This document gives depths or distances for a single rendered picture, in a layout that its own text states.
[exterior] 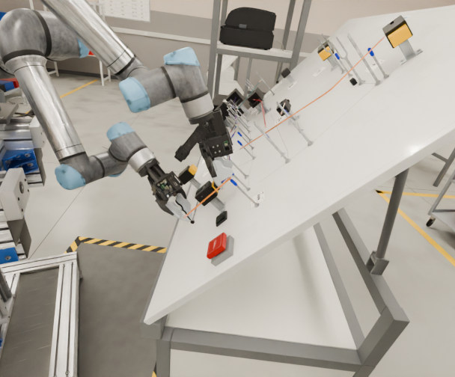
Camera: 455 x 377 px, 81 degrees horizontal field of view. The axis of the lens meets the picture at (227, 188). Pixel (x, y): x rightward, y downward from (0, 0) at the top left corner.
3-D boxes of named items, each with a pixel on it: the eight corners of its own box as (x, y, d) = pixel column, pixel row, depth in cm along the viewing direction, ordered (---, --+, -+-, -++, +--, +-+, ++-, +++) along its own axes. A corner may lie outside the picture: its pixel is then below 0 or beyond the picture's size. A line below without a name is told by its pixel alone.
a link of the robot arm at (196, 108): (178, 105, 64) (183, 99, 71) (185, 123, 66) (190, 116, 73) (208, 95, 63) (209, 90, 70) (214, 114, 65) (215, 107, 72)
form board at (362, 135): (206, 150, 170) (203, 148, 170) (351, 22, 132) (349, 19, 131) (148, 325, 68) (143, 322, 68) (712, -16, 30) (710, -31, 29)
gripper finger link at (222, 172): (238, 188, 73) (227, 156, 70) (217, 194, 74) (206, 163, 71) (238, 184, 76) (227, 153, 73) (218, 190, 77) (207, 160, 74)
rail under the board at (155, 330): (140, 337, 71) (139, 322, 68) (201, 158, 173) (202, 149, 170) (161, 339, 71) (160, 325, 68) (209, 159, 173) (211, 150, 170)
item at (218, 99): (208, 114, 169) (209, 104, 166) (214, 102, 200) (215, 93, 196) (260, 121, 170) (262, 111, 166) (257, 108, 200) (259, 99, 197)
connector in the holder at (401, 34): (410, 34, 58) (405, 23, 57) (411, 36, 57) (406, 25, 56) (393, 46, 60) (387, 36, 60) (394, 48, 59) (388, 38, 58)
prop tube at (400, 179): (373, 268, 74) (399, 167, 59) (370, 260, 76) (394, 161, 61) (385, 267, 74) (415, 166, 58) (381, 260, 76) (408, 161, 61)
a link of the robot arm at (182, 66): (156, 58, 65) (188, 47, 66) (174, 103, 69) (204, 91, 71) (161, 55, 58) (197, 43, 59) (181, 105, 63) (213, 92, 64)
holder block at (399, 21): (414, 40, 68) (398, 8, 65) (424, 53, 60) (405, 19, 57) (395, 52, 70) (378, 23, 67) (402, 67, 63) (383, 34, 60)
